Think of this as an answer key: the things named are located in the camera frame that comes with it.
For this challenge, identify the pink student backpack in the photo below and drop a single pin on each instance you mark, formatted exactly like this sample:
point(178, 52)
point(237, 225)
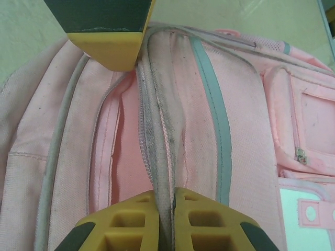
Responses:
point(235, 104)

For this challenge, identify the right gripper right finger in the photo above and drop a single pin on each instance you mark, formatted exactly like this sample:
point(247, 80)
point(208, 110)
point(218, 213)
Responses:
point(209, 225)

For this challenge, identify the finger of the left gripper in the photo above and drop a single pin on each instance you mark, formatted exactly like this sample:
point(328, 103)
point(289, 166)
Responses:
point(104, 26)

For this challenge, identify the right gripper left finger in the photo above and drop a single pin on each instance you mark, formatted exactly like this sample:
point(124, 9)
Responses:
point(125, 225)

